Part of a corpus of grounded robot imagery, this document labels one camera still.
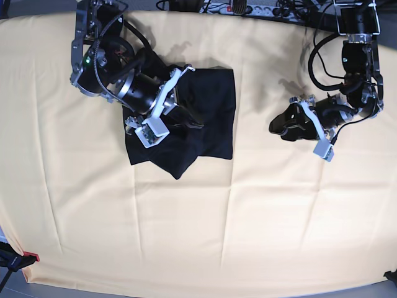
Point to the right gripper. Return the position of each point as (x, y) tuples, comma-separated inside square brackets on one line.
[(140, 92)]

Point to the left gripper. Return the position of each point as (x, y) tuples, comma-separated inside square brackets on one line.
[(331, 112)]

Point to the dark navy T-shirt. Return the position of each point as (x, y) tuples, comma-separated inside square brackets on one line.
[(209, 92)]

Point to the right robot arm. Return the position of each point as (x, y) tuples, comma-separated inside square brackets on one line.
[(112, 59)]

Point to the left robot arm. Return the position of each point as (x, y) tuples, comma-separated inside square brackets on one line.
[(360, 91)]

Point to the yellow table cloth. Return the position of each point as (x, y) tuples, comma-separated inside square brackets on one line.
[(274, 221)]

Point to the white power strip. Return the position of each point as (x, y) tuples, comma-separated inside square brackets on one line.
[(294, 11)]

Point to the black corner object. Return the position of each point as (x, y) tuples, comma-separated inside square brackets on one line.
[(391, 276)]

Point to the red black table clamp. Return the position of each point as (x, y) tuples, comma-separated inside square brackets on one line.
[(13, 261)]

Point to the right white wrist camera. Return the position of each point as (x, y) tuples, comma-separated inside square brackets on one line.
[(152, 132)]

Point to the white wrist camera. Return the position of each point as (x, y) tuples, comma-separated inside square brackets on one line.
[(152, 132), (324, 149)]

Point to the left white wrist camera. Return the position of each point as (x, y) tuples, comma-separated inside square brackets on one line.
[(324, 149)]

